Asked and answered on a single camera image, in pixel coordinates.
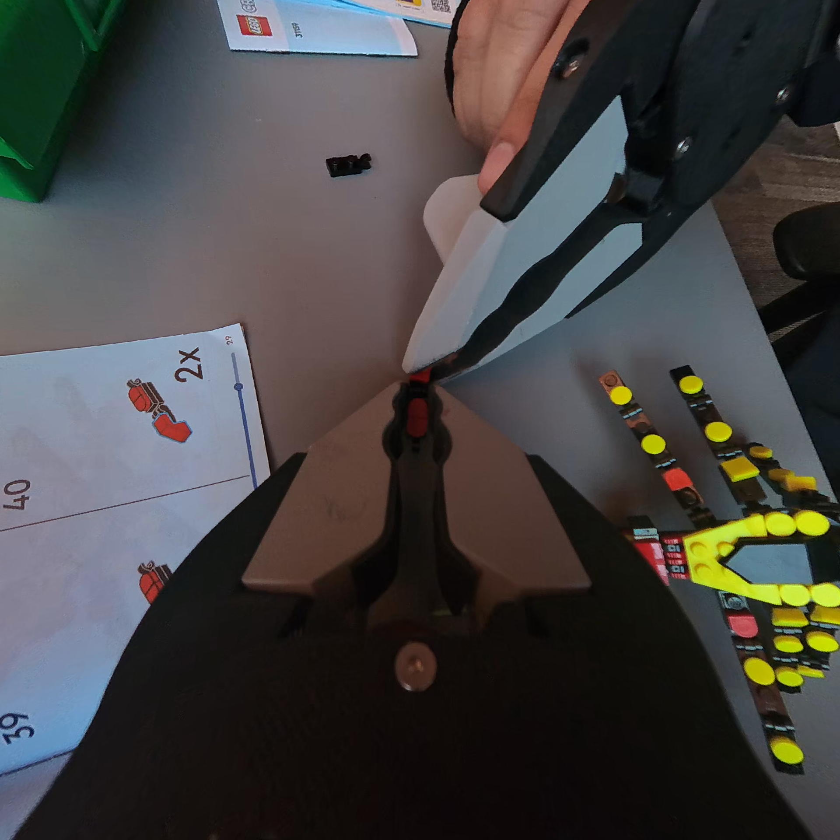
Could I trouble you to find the green plastic bin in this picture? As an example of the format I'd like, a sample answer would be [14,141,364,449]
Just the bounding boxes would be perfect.
[0,0,130,203]

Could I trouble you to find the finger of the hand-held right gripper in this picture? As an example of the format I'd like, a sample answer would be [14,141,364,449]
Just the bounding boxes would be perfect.
[433,206,644,385]
[402,98,631,376]

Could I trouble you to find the blue lego instruction booklet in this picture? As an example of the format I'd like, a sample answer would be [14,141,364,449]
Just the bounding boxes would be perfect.
[217,0,420,57]

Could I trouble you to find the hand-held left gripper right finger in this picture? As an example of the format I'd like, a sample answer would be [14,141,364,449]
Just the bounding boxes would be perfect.
[420,384,592,624]

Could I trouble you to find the person's right hand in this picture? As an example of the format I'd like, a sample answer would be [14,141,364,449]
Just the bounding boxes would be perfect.
[451,0,592,195]

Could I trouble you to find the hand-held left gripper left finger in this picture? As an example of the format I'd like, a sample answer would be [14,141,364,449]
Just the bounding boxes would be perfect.
[241,382,421,624]

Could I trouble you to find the black yellow lego spider model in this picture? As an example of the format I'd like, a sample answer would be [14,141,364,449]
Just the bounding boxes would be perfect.
[598,365,840,777]

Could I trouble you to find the open lego instruction booklet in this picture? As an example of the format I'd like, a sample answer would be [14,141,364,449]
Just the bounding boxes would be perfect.
[0,323,271,777]

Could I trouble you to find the black office chair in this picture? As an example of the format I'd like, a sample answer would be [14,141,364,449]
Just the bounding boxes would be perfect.
[755,202,840,358]

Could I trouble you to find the red black lego piece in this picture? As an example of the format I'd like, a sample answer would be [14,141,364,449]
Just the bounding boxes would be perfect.
[406,369,434,442]

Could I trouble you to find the person's leg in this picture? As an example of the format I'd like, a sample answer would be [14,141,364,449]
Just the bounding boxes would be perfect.
[782,322,840,487]

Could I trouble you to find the spider cover lego booklet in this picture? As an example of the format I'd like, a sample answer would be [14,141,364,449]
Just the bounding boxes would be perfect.
[341,0,462,28]

